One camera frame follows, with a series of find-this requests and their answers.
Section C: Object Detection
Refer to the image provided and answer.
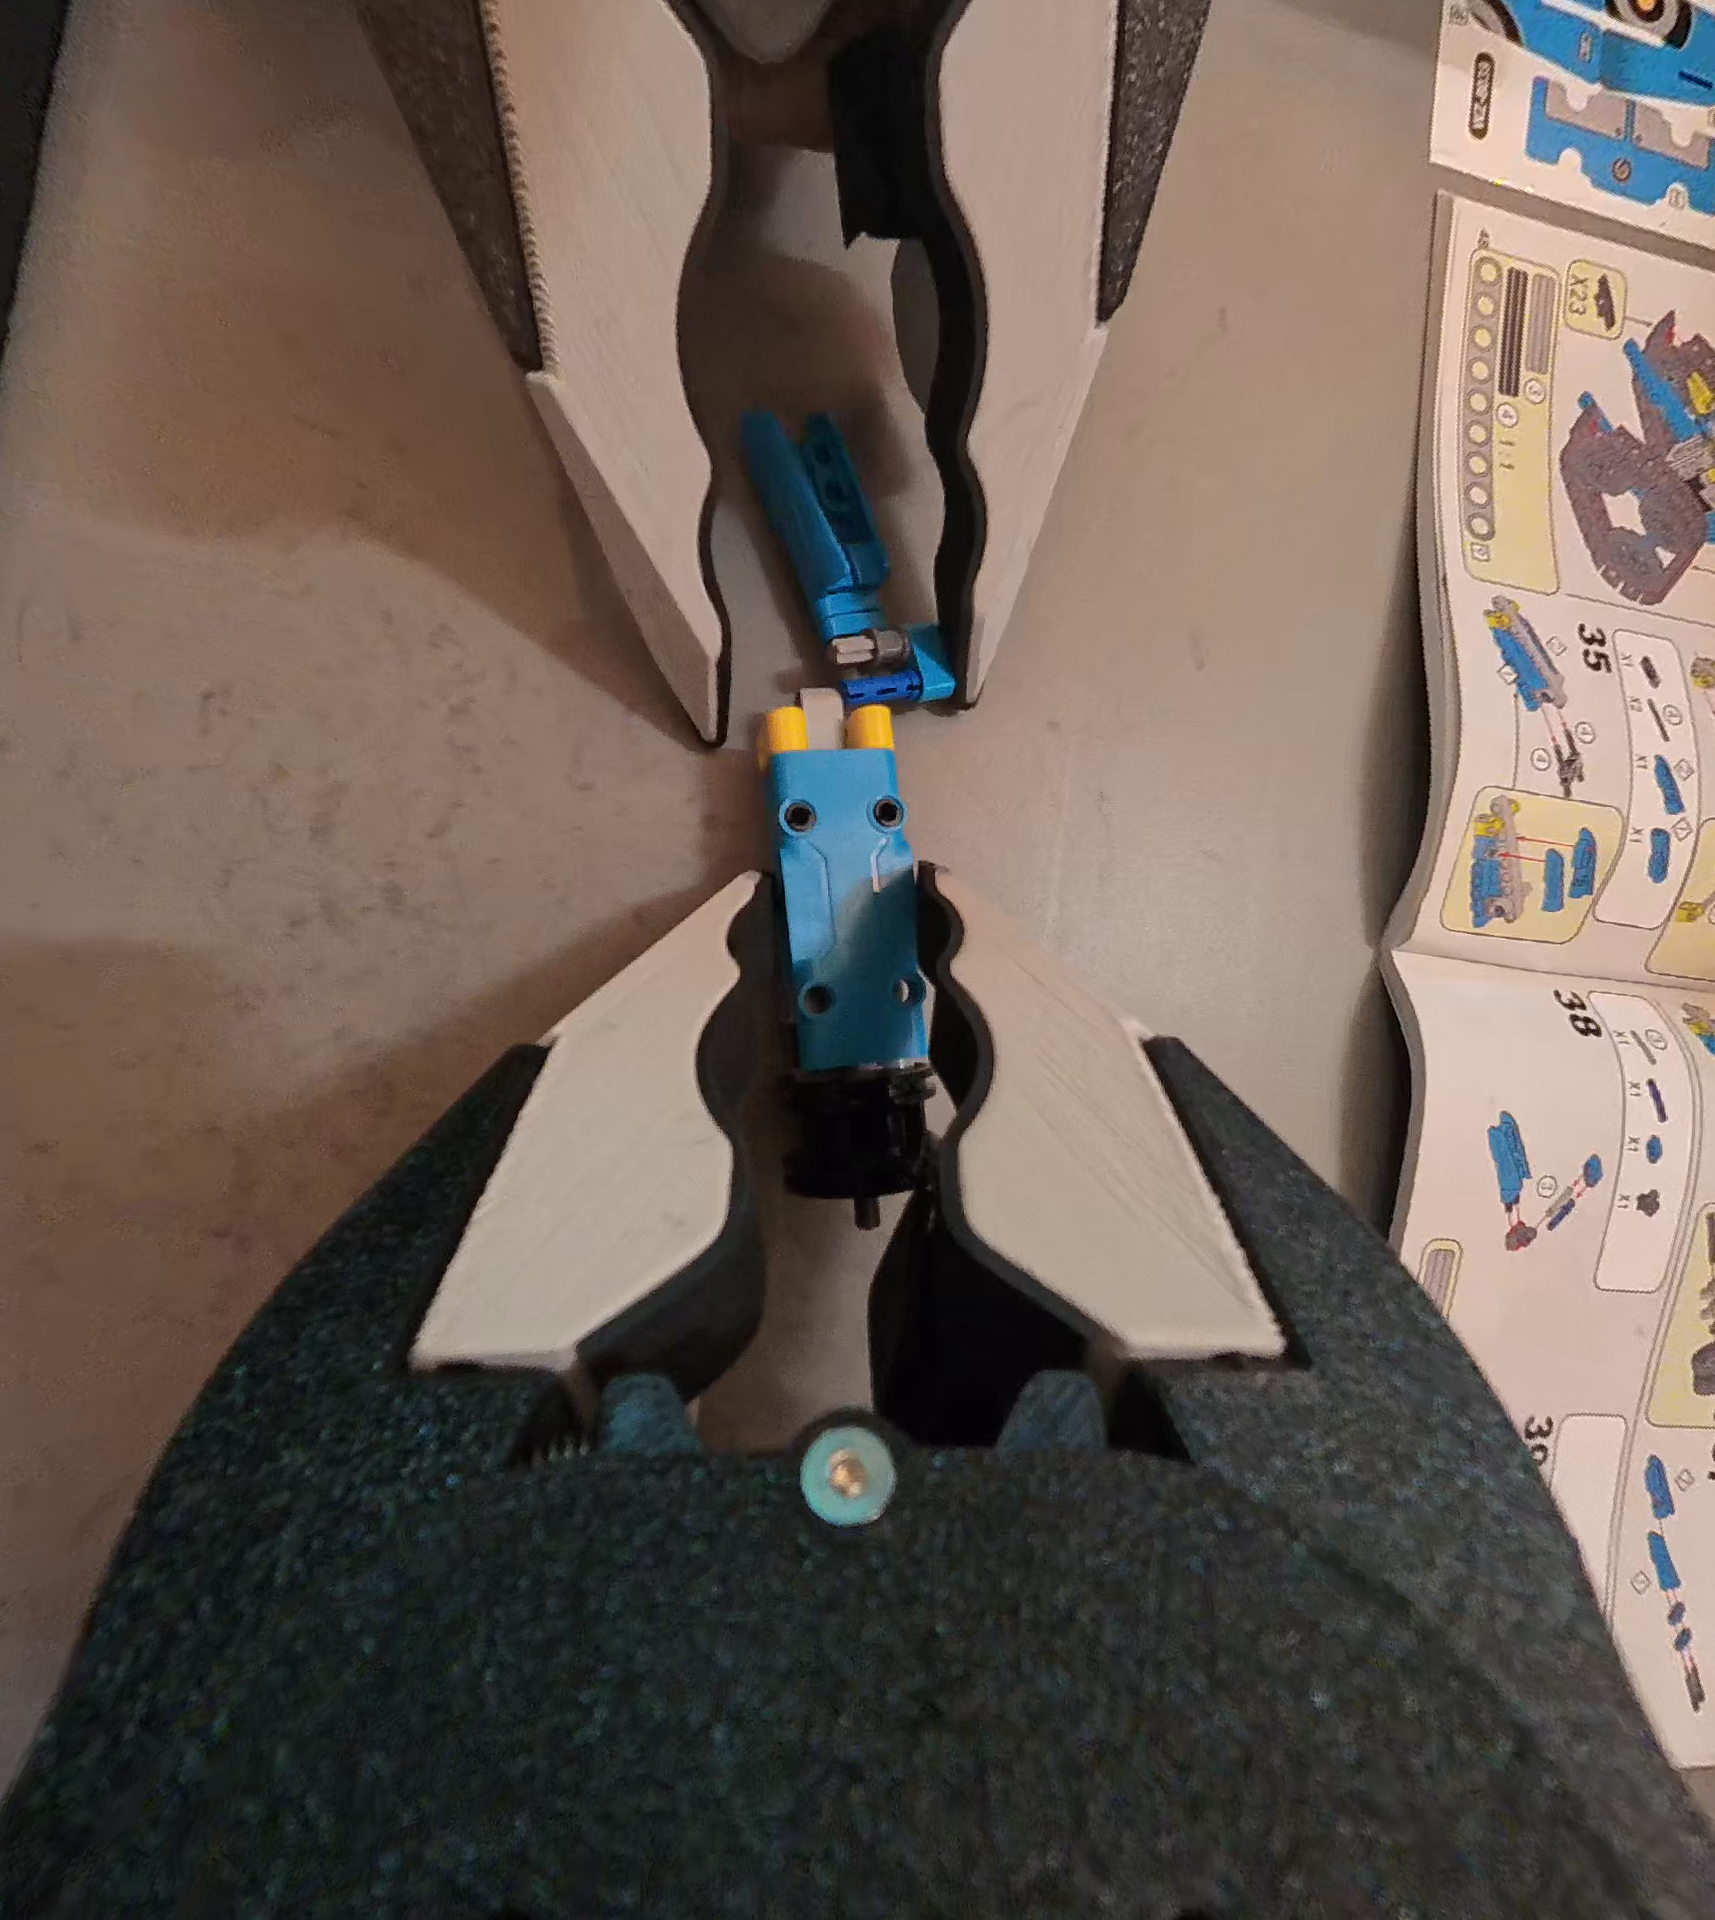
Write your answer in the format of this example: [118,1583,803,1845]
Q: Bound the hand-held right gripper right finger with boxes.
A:
[867,862,1286,1445]

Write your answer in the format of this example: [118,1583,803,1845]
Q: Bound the blue sticker sheet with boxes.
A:
[1428,0,1715,279]

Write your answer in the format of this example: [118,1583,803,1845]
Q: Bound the blue motor block yellow pins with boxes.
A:
[755,688,933,1075]

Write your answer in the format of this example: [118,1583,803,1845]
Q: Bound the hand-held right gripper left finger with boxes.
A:
[406,868,771,1418]

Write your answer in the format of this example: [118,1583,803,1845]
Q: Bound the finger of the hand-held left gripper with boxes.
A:
[887,0,1121,711]
[479,0,732,750]

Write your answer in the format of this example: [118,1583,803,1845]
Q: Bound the small blue beam assembly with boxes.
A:
[736,410,966,708]

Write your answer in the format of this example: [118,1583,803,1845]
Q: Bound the open instruction booklet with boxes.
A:
[1377,193,1715,1772]

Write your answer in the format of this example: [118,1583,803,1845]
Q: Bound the black wheel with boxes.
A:
[782,1057,933,1232]

